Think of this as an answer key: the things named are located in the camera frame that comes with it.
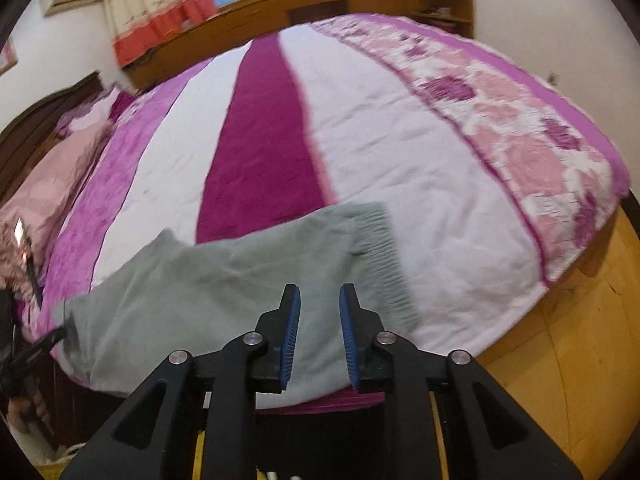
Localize pink quilt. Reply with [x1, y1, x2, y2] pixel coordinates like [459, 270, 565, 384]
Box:
[0, 124, 117, 311]

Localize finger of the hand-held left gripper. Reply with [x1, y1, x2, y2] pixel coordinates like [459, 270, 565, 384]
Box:
[20, 326, 67, 362]
[15, 219, 45, 307]

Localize dark wooden headboard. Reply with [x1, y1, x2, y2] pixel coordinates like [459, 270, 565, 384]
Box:
[0, 71, 103, 201]

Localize purple ruffled pillow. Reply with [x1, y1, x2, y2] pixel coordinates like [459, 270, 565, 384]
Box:
[54, 84, 137, 137]

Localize floral curtain with red hem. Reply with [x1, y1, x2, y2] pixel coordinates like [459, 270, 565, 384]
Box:
[100, 0, 219, 67]

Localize gray pants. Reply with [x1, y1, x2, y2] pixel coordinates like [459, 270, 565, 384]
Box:
[50, 201, 421, 403]

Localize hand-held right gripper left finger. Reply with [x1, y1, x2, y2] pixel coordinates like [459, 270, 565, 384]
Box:
[59, 284, 302, 480]

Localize framed wall picture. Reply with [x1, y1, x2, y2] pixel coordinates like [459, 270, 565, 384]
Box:
[0, 40, 19, 77]

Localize purple white striped blanket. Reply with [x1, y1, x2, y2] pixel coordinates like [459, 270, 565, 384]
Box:
[32, 12, 632, 413]

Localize brown wooden cabinet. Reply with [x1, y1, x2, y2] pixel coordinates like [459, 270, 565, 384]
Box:
[122, 0, 475, 93]

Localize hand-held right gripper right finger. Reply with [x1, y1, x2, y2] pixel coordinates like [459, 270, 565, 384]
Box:
[339, 283, 584, 480]

